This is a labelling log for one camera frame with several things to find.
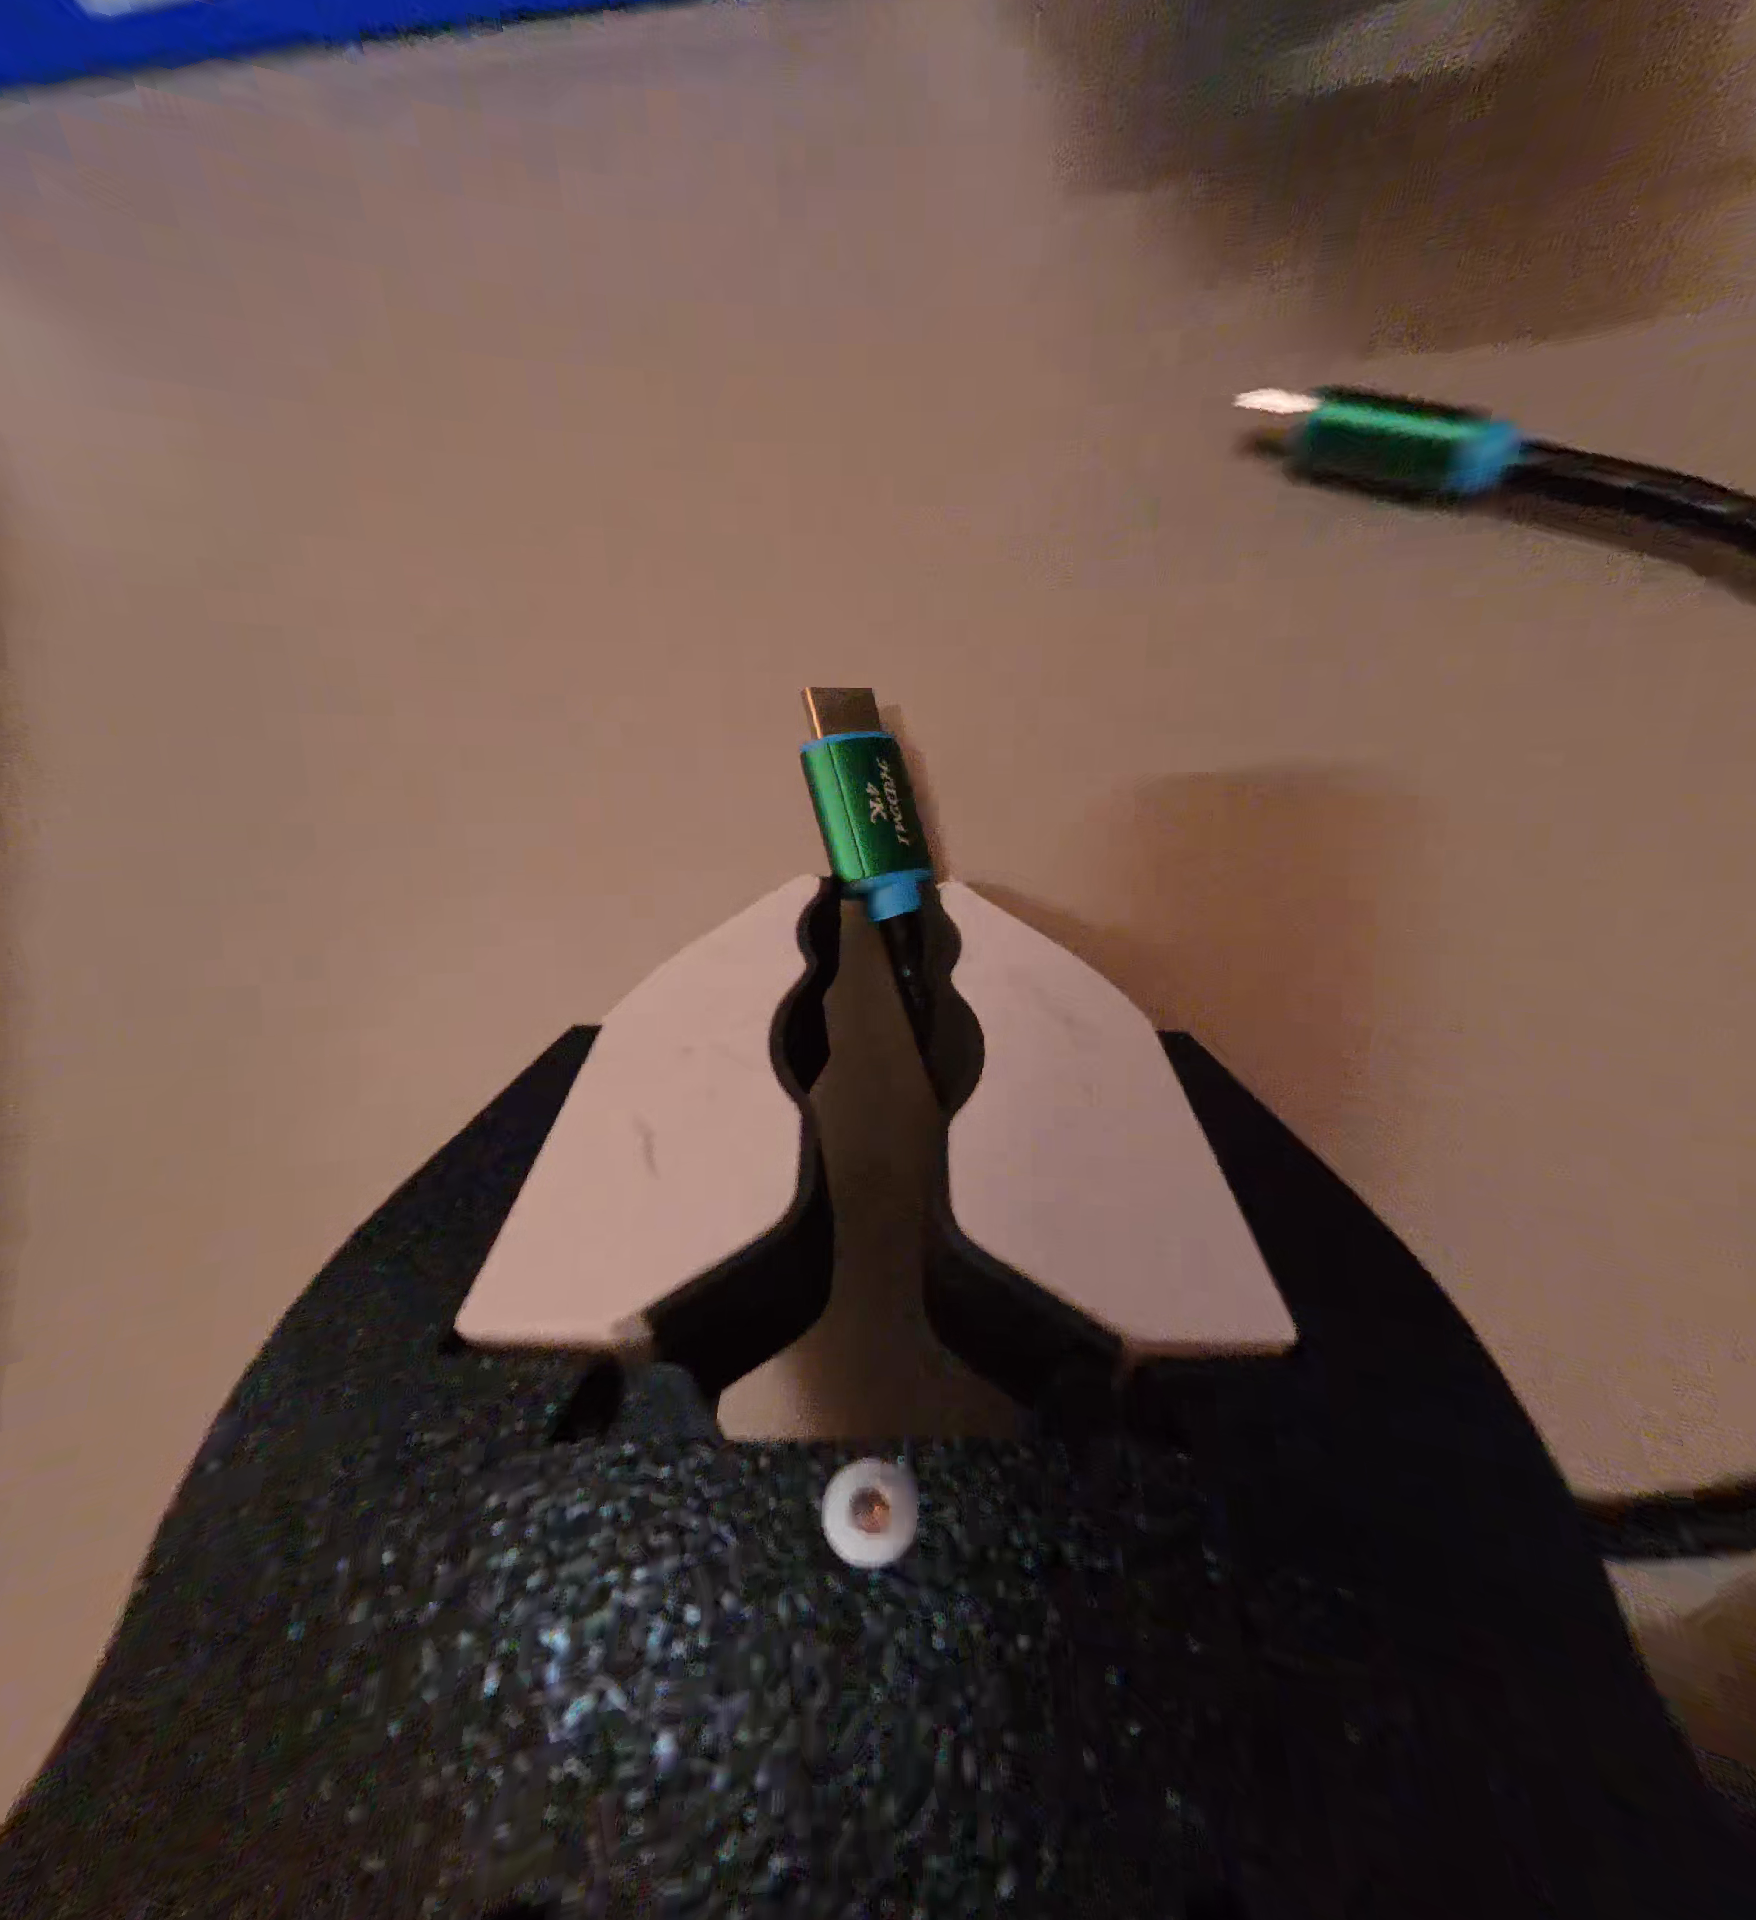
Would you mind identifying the beige desk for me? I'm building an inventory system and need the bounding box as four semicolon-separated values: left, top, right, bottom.
0;0;1756;1920

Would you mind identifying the black cable with green plugs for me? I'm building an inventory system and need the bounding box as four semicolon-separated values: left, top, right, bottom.
800;384;1756;1568

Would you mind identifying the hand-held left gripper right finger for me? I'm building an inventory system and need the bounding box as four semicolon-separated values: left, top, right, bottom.
924;883;1299;1410

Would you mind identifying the blue box with printed tag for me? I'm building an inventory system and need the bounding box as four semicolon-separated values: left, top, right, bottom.
0;0;670;105

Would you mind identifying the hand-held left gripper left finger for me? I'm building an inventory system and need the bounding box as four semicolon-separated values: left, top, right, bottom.
454;872;840;1402

